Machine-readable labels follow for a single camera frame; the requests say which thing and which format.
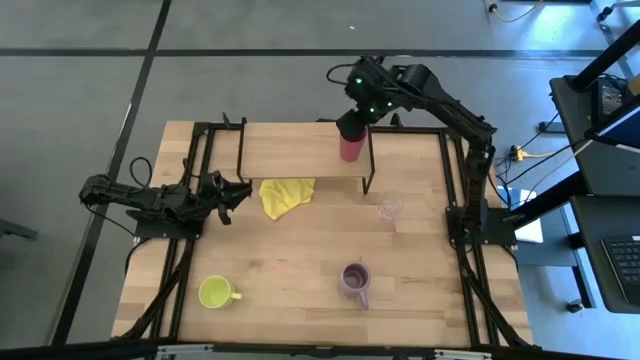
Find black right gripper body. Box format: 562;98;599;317
335;56;402;143

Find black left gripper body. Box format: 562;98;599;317
198;170;238;215

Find pink plastic cup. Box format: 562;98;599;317
338;131;369;164

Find yellow-green mug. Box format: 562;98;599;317
198;274;244;310

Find clear glass cup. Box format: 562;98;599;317
377;194;405;223

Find purple mug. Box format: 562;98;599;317
339;261;373;311

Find wooden shelf with black legs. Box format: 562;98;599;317
235;116;377;196

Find yellow cloth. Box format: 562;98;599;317
258;177;317;222

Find black bar with silver brackets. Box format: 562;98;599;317
0;338;640;360

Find dark furniture leg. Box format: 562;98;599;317
0;217;40;242

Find black device on desk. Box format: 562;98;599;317
591;74;629;126

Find black diagonal pole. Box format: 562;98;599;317
569;19;640;92

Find black desk with keyboard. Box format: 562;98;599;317
569;193;640;315

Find black keyboard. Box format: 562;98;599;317
601;234;640;307

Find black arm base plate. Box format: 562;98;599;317
132;209;204;241
445;205;518;248

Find yellow cable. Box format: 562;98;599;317
481;0;545;25

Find black cable bundle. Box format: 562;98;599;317
491;110;594;211

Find black aluminium table frame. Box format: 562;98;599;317
115;112;537;351

